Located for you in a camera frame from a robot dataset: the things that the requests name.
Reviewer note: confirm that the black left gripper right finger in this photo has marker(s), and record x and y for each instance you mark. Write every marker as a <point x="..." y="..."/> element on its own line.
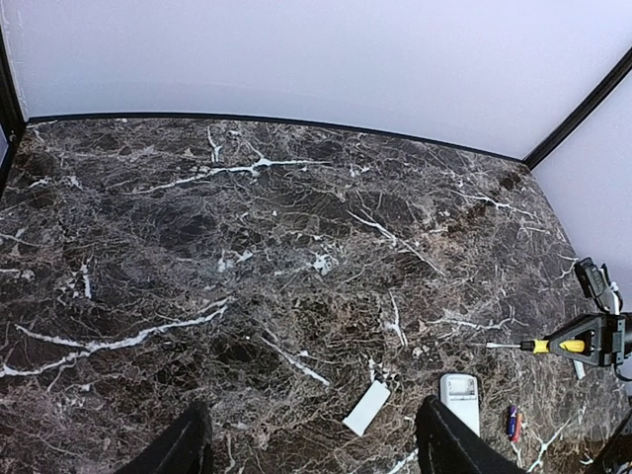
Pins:
<point x="446" y="445"/>

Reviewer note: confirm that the grey remote control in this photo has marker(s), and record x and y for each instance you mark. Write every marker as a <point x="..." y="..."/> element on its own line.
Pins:
<point x="459" y="393"/>

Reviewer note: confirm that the white remote battery cover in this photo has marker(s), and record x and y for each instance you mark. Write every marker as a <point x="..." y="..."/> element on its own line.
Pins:
<point x="367" y="408"/>

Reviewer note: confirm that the grey battery cover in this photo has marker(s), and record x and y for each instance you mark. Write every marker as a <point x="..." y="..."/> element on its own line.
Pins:
<point x="579" y="369"/>

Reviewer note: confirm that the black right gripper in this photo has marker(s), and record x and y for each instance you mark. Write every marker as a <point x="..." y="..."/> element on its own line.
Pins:
<point x="615" y="342"/>

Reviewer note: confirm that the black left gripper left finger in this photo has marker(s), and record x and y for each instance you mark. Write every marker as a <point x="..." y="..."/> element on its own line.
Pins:
<point x="183" y="447"/>

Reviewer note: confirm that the black frame post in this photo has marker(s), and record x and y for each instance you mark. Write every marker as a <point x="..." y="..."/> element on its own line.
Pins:
<point x="581" y="112"/>
<point x="13" y="124"/>

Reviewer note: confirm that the blue purple battery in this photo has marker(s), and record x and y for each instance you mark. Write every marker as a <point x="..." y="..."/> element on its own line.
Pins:
<point x="511" y="420"/>

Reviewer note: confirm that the red battery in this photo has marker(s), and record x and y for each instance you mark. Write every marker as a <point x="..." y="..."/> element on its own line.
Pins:
<point x="517" y="427"/>

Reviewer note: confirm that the left black frame post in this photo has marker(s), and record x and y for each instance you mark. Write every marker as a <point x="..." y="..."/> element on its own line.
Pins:
<point x="13" y="124"/>

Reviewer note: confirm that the yellow handle screwdriver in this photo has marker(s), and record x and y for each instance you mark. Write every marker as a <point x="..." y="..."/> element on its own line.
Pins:
<point x="540" y="346"/>

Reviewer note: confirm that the right black frame post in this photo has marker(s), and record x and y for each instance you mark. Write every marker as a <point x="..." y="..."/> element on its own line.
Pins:
<point x="581" y="112"/>

